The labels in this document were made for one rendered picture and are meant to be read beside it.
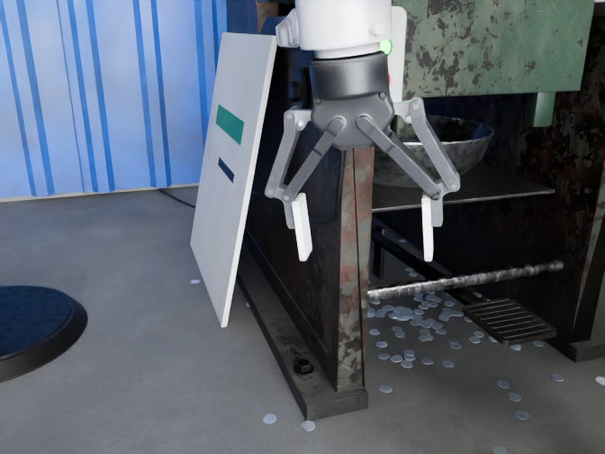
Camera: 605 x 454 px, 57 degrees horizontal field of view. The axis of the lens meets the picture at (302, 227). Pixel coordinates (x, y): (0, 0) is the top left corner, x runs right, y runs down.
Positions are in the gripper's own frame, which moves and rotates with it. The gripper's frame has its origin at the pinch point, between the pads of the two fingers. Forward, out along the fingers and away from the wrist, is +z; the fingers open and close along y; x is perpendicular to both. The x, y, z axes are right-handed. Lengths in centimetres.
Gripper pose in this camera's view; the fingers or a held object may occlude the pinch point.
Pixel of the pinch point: (365, 246)
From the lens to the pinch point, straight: 60.7
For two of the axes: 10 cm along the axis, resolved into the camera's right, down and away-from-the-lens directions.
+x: 2.6, -3.9, 8.8
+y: 9.6, -0.1, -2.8
